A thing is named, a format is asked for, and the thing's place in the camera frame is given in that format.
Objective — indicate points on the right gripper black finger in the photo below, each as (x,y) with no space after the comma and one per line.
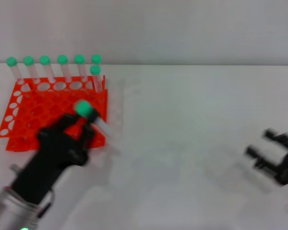
(254,152)
(274,134)

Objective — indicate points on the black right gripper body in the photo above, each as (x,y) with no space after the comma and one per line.
(283,163)

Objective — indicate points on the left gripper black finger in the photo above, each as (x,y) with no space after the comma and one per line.
(90,131)
(70,119)

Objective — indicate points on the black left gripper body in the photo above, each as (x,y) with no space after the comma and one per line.
(52,153)

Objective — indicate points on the green capped clear test tube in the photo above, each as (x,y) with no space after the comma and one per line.
(45,60)
(28,61)
(83,108)
(11,61)
(96,59)
(95,69)
(62,59)
(79,59)

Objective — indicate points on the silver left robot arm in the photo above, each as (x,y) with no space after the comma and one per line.
(9,210)

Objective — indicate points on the orange test tube rack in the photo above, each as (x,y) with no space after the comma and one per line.
(38,105)

